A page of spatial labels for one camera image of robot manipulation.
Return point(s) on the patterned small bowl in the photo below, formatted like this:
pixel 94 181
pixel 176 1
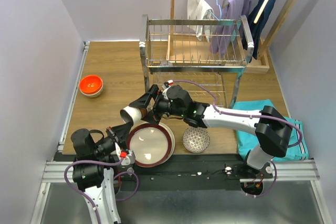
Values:
pixel 196 140

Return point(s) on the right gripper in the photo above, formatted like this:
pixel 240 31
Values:
pixel 143 101

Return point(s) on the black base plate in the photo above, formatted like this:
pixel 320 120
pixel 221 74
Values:
pixel 197 172

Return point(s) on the lavender towel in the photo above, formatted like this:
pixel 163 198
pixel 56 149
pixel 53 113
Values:
pixel 223 34

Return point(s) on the steel cup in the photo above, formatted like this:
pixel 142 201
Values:
pixel 132 115

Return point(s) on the white cloth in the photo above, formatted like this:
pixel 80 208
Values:
pixel 200 10

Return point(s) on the pale green plate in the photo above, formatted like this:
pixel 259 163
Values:
pixel 172 139

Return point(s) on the wooden clothes rack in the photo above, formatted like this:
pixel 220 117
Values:
pixel 263 50

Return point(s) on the navy blue garment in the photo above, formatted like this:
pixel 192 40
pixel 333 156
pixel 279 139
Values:
pixel 257 28

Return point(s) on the orange bowl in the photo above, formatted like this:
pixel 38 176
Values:
pixel 91 86

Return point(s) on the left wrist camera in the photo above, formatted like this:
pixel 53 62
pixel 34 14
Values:
pixel 127 157

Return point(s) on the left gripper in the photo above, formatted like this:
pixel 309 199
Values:
pixel 113 137

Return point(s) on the clear plastic cup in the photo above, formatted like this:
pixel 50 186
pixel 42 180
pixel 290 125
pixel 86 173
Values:
pixel 164 75

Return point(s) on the metal two-tier dish rack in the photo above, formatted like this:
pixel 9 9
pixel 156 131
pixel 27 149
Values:
pixel 190 55

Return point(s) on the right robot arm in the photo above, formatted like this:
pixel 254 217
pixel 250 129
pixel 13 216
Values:
pixel 271 129

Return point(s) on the red rimmed white plate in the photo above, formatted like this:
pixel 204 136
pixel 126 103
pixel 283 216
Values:
pixel 151 144

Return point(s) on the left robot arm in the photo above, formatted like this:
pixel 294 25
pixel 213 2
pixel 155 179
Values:
pixel 98 157

